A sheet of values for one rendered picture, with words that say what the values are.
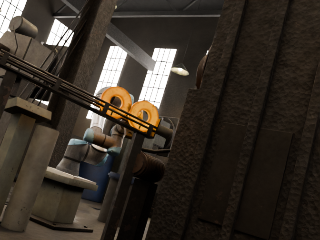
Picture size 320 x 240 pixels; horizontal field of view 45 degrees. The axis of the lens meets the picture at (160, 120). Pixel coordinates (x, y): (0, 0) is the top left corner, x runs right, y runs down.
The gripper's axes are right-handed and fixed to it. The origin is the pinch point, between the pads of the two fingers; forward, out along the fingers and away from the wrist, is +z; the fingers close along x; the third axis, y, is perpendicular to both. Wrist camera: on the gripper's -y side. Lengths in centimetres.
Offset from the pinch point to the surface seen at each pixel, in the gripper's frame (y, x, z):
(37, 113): -6, -47, -27
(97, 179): 74, 85, -357
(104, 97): -1.5, -22.2, 6.5
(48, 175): -24, -26, -69
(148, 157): -21.9, 8.2, 1.6
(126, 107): -2.4, -10.0, 6.2
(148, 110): 0.4, 1.5, 7.0
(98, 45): 223, 17, -264
